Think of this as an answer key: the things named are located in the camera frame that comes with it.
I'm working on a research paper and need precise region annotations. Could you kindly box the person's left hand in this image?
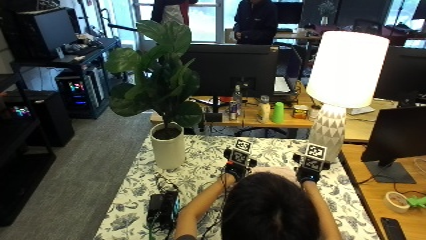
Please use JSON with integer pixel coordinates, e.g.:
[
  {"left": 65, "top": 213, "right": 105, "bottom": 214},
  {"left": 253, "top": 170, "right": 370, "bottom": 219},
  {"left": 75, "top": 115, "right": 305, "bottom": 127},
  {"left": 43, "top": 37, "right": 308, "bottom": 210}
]
[{"left": 222, "top": 148, "right": 258, "bottom": 183}]

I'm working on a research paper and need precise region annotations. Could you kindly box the person's right hand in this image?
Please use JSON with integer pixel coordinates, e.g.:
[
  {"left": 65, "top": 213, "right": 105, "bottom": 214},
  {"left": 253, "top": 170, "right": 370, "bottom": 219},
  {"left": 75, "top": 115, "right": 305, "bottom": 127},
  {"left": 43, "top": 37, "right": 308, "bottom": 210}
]
[{"left": 292, "top": 153, "right": 333, "bottom": 185}]

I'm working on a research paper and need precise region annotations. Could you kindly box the left glove marker cube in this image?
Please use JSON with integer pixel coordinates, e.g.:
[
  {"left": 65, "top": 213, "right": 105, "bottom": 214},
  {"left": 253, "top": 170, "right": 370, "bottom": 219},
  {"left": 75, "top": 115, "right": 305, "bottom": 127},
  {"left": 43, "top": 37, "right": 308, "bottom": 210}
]
[{"left": 229, "top": 138, "right": 254, "bottom": 166}]

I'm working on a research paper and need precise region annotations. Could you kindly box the glove marker cube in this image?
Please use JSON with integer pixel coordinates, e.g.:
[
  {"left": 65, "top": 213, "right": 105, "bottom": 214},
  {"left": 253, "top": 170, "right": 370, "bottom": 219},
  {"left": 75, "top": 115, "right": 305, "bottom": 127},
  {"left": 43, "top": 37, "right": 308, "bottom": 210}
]
[
  {"left": 302, "top": 142, "right": 329, "bottom": 171},
  {"left": 229, "top": 138, "right": 254, "bottom": 166}
]

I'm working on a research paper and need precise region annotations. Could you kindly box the right glove marker cube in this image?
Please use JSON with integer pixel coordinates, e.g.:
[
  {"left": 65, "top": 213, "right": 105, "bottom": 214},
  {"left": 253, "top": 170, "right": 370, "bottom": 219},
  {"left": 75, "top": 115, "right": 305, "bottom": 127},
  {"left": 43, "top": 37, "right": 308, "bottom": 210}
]
[{"left": 302, "top": 142, "right": 329, "bottom": 171}]

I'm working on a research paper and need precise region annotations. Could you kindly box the pink cloth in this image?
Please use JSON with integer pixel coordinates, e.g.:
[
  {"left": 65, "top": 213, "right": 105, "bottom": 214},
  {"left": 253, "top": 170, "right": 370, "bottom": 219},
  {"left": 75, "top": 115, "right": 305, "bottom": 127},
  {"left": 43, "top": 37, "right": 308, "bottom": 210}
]
[{"left": 248, "top": 166, "right": 304, "bottom": 188}]

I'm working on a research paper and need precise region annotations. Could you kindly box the grey patterned lamp base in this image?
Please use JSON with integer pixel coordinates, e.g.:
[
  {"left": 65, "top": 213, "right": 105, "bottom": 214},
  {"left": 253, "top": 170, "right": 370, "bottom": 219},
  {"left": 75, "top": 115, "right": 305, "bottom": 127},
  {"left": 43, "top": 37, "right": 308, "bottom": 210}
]
[{"left": 308, "top": 103, "right": 348, "bottom": 164}]

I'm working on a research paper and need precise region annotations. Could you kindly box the white plant pot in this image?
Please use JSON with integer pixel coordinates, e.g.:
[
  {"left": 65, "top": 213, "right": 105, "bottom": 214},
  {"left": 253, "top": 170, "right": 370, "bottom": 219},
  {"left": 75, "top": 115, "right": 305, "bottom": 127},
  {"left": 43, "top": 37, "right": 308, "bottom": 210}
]
[{"left": 149, "top": 121, "right": 187, "bottom": 171}]

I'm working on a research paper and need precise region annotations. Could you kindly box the light wooden desk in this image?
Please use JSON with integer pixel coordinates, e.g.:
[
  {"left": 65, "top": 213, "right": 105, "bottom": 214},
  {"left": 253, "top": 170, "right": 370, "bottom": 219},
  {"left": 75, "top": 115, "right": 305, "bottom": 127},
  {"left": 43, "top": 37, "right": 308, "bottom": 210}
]
[{"left": 340, "top": 143, "right": 426, "bottom": 240}]

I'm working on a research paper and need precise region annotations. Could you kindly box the drink can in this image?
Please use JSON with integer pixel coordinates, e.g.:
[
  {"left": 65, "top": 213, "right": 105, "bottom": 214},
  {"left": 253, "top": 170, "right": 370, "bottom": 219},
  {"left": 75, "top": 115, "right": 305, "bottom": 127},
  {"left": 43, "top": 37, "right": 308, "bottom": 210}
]
[{"left": 228, "top": 100, "right": 240, "bottom": 121}]

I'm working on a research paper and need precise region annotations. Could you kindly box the yellow jar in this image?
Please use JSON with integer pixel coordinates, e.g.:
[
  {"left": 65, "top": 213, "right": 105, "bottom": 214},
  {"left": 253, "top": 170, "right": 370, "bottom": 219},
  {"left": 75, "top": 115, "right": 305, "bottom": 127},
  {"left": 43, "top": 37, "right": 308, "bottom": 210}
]
[{"left": 292, "top": 104, "right": 310, "bottom": 120}]

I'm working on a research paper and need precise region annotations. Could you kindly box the green plastic cup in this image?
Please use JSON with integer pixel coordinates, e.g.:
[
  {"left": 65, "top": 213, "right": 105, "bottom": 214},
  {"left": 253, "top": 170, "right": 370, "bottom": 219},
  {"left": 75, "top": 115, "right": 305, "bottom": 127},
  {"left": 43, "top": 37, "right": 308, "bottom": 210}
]
[{"left": 270, "top": 101, "right": 286, "bottom": 125}]

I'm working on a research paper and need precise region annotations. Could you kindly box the black electronics box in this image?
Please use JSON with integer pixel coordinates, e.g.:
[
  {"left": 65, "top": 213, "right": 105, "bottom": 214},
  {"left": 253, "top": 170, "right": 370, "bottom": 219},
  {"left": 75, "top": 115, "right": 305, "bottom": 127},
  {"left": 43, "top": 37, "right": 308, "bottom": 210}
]
[{"left": 147, "top": 189, "right": 181, "bottom": 232}]

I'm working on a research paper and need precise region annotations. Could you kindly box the roll of beige tape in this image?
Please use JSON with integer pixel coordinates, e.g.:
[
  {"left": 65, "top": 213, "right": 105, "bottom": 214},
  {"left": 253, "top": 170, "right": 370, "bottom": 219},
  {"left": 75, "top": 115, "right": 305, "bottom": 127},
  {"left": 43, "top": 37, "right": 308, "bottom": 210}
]
[{"left": 384, "top": 191, "right": 413, "bottom": 215}]

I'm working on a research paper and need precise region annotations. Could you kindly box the clear water bottle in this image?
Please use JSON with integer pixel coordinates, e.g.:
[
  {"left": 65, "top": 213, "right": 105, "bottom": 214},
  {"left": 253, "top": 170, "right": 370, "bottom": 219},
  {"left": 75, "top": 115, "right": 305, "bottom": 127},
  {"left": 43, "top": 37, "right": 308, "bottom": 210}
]
[{"left": 232, "top": 84, "right": 245, "bottom": 117}]

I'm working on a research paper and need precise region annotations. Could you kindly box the black monitor on square base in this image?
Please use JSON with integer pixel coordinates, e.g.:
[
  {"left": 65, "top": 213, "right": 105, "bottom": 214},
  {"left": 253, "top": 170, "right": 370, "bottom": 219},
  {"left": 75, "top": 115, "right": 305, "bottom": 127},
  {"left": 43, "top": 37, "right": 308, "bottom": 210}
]
[{"left": 360, "top": 105, "right": 426, "bottom": 185}]

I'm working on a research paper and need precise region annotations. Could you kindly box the blue floral tablecloth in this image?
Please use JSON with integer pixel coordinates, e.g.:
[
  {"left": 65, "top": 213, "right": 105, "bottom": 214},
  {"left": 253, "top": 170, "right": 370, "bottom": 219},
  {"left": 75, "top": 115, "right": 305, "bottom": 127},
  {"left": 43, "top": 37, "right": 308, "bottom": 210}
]
[{"left": 92, "top": 134, "right": 381, "bottom": 240}]

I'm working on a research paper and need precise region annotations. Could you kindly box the black smartphone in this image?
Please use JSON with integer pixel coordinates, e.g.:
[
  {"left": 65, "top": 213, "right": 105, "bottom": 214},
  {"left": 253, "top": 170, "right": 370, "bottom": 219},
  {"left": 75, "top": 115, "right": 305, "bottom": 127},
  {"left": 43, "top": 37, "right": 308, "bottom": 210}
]
[{"left": 380, "top": 216, "right": 408, "bottom": 240}]

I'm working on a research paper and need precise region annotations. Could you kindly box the green plastic toy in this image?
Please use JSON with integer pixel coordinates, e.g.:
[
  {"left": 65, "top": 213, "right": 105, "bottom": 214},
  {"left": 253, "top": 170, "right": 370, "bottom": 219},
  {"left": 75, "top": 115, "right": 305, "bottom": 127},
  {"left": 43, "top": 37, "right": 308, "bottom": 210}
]
[{"left": 405, "top": 195, "right": 426, "bottom": 210}]

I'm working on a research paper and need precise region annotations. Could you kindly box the black monitor with stand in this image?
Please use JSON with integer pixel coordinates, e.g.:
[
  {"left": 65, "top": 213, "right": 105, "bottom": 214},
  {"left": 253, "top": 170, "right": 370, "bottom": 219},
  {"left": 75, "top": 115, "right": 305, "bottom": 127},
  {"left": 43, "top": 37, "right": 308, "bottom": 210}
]
[{"left": 180, "top": 43, "right": 281, "bottom": 114}]

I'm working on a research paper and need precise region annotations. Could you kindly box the large-leaf green plant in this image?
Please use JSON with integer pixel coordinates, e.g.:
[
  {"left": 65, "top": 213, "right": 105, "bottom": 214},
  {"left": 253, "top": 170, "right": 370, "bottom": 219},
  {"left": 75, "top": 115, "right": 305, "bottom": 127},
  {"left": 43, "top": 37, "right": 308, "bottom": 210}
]
[{"left": 104, "top": 19, "right": 205, "bottom": 130}]

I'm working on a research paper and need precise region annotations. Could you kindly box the white lamp shade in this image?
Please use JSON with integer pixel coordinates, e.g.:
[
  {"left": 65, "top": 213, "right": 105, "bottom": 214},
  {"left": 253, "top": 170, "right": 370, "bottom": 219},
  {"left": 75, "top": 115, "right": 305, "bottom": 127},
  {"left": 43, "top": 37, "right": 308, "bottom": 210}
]
[{"left": 305, "top": 30, "right": 392, "bottom": 109}]

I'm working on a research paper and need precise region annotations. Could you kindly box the wide black monitor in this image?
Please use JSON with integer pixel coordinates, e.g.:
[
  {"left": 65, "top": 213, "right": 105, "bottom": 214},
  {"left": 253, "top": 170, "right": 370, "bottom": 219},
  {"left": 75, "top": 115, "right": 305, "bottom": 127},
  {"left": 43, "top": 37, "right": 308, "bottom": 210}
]
[{"left": 373, "top": 45, "right": 426, "bottom": 105}]

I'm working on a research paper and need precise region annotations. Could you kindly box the black computer tower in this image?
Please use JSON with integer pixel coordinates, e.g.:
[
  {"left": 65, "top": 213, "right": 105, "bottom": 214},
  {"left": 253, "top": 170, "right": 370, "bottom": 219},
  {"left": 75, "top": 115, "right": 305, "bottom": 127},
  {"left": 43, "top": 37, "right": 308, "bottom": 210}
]
[{"left": 55, "top": 67, "right": 111, "bottom": 120}]

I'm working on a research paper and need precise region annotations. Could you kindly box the black shelf table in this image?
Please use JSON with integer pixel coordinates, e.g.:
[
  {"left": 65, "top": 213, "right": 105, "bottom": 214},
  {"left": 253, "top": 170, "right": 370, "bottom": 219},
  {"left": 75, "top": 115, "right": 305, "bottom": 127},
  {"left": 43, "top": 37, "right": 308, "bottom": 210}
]
[{"left": 11, "top": 37, "right": 123, "bottom": 88}]

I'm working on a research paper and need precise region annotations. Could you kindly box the black screen on shelf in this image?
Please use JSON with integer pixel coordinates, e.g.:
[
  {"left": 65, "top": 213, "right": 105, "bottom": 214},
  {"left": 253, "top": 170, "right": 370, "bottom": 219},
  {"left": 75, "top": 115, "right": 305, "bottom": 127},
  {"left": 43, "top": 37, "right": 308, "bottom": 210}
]
[{"left": 16, "top": 7, "right": 83, "bottom": 62}]

